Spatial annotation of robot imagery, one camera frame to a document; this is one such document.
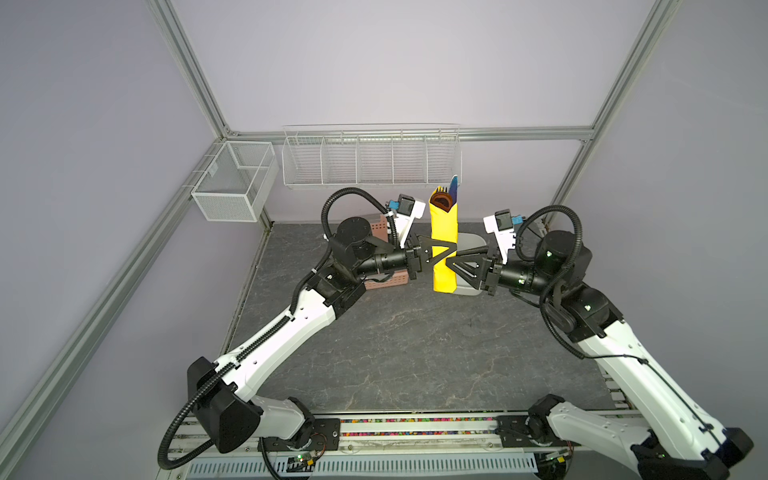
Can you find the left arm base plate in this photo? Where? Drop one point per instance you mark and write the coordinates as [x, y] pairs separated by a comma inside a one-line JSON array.
[[323, 434]]

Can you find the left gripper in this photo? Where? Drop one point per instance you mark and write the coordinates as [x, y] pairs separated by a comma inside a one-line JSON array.
[[413, 255]]

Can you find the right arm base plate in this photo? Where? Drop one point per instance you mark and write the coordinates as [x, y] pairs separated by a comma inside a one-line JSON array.
[[516, 431]]

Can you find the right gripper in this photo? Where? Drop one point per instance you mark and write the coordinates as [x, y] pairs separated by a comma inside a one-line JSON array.
[[491, 278]]

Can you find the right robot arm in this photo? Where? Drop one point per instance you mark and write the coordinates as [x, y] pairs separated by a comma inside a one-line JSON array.
[[678, 439]]

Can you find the green circuit board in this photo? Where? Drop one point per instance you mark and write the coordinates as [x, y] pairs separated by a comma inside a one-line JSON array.
[[299, 464]]

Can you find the white plastic tray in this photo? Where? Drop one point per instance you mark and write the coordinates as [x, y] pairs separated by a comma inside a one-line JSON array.
[[467, 241]]

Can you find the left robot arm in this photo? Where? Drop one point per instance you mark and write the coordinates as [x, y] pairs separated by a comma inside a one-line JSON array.
[[224, 408]]

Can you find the white mesh wall basket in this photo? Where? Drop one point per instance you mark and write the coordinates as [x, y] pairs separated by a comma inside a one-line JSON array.
[[237, 182]]

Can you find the iridescent purple knife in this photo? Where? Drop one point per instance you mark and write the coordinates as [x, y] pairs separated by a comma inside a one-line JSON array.
[[453, 189]]

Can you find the purple iridescent spoon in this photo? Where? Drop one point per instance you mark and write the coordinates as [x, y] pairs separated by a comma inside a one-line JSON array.
[[442, 200]]

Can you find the white wire wall rack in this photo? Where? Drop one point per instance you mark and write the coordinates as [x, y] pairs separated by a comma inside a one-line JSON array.
[[384, 154]]

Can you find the white slotted cable duct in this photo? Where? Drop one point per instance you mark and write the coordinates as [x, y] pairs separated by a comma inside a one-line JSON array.
[[376, 466]]

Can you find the aluminium mounting rail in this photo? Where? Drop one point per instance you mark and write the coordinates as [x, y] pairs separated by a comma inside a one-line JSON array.
[[424, 432]]

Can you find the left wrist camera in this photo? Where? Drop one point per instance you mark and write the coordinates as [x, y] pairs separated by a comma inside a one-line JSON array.
[[406, 209]]

